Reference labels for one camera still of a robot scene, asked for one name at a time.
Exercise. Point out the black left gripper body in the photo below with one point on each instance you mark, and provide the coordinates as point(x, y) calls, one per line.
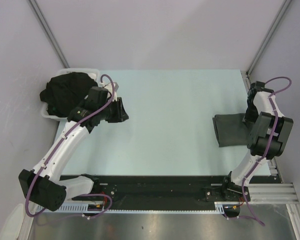
point(110, 114)

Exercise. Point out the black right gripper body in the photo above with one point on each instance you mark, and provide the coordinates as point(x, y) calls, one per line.
point(251, 114)

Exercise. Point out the white t shirt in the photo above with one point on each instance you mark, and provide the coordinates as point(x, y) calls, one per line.
point(92, 76)

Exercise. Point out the dark grey t shirt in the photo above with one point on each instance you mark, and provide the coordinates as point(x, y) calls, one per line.
point(230, 130)

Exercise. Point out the black t shirt pile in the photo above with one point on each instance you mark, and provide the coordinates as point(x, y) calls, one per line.
point(64, 92)

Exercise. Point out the white plastic laundry bin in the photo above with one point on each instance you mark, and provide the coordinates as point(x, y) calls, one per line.
point(44, 107)

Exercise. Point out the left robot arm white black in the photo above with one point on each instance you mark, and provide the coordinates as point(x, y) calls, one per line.
point(42, 184)

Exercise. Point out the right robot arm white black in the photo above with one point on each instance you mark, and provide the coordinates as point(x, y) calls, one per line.
point(234, 186)

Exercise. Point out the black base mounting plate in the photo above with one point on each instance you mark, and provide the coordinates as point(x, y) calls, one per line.
point(129, 202)

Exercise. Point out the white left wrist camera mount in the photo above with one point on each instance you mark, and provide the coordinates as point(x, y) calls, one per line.
point(110, 87)

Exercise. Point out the aluminium front frame rail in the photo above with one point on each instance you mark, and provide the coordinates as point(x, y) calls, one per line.
point(258, 193)

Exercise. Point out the light blue cable duct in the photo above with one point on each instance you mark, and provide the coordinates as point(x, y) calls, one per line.
point(85, 208)

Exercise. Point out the aluminium left corner post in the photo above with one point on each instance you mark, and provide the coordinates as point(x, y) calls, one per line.
point(39, 15)

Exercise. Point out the aluminium corner post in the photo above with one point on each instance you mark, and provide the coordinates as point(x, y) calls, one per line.
point(279, 17)
point(39, 15)

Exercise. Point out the aluminium right corner post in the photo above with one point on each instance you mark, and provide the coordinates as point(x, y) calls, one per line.
point(279, 17)

